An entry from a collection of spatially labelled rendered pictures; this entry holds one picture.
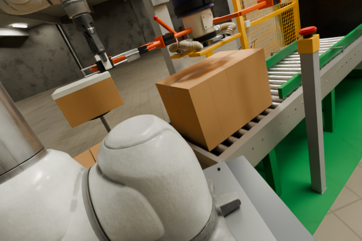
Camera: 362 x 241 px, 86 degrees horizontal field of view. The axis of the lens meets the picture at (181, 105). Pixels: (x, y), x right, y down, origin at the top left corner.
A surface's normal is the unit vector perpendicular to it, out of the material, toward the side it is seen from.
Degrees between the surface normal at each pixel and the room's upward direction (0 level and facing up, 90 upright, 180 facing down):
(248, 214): 2
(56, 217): 69
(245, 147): 90
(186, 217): 92
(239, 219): 2
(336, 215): 0
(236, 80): 90
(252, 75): 90
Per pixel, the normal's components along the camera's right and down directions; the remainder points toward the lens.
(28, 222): 0.42, -0.07
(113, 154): -0.39, -0.21
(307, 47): -0.77, 0.47
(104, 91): 0.43, 0.22
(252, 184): -0.32, -0.87
